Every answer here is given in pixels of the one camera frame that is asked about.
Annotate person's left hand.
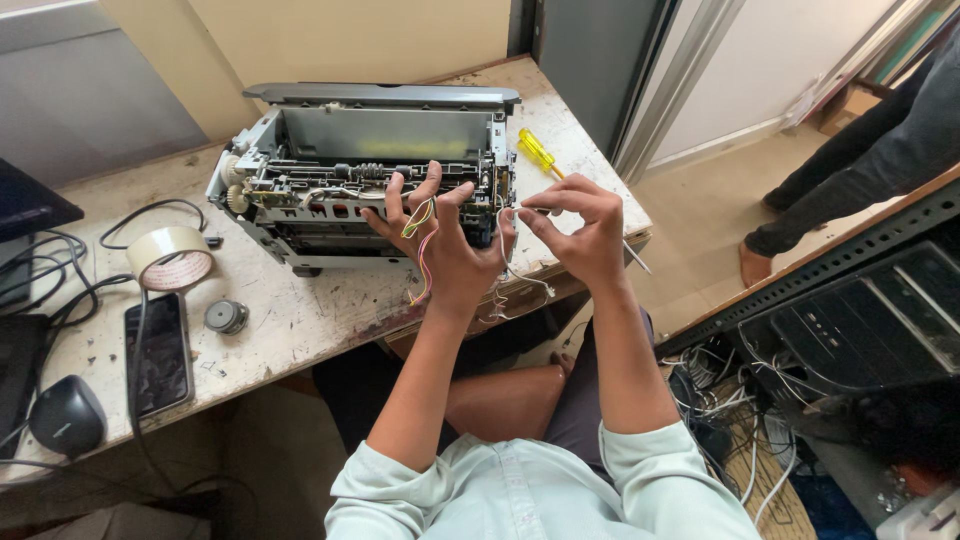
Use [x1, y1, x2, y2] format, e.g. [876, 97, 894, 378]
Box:
[360, 160, 519, 306]

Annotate person's right hand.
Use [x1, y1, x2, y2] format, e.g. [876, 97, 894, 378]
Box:
[516, 173, 629, 292]

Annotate yellow green pink wire bundle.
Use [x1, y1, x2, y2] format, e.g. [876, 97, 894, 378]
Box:
[400, 196, 441, 308]

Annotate silver screwdriver shaft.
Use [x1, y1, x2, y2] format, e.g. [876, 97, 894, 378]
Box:
[622, 240, 653, 276]

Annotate white wire harness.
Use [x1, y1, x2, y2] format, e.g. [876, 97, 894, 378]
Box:
[478, 206, 558, 325]

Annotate person's bare leg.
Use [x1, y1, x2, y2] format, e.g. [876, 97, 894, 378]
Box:
[444, 351, 577, 445]

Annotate grey disassembled printer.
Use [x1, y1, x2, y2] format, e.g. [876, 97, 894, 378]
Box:
[205, 81, 523, 279]

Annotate person's dark shorts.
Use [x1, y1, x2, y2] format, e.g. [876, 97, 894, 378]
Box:
[310, 306, 656, 485]

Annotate slotted metal rack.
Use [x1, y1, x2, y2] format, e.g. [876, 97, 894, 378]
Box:
[654, 176, 960, 360]

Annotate person's pale green shirt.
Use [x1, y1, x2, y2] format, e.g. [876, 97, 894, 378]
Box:
[323, 420, 763, 540]

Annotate black computer tower case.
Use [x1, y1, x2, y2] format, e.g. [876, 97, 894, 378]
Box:
[737, 240, 960, 400]

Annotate brown cardboard box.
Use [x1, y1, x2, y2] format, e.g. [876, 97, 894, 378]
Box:
[816, 81, 888, 138]

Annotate clear packing tape roll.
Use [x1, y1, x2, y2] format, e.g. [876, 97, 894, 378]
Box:
[124, 225, 217, 294]

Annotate black smartphone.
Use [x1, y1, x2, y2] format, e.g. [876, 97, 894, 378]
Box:
[123, 291, 197, 420]

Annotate black computer mouse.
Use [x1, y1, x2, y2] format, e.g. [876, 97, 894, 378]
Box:
[27, 374, 109, 461]

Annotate black monitor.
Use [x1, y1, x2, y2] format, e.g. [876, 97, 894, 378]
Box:
[0, 156, 86, 244]

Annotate black keyboard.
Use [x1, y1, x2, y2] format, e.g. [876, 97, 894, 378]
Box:
[0, 312, 52, 460]

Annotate yellow handled screwdriver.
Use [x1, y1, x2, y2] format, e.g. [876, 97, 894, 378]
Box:
[516, 127, 568, 182]

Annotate aluminium door frame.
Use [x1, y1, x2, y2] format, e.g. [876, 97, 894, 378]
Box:
[613, 0, 931, 185]

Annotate tangle of white black cables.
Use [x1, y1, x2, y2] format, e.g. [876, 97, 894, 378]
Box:
[658, 341, 800, 530]

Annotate black looped cable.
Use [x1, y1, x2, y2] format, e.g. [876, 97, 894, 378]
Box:
[99, 198, 225, 252]

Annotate long black cable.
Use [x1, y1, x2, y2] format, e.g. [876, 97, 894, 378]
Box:
[123, 283, 260, 500]

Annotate bundle of black cables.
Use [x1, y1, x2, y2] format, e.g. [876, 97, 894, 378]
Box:
[0, 228, 138, 335]

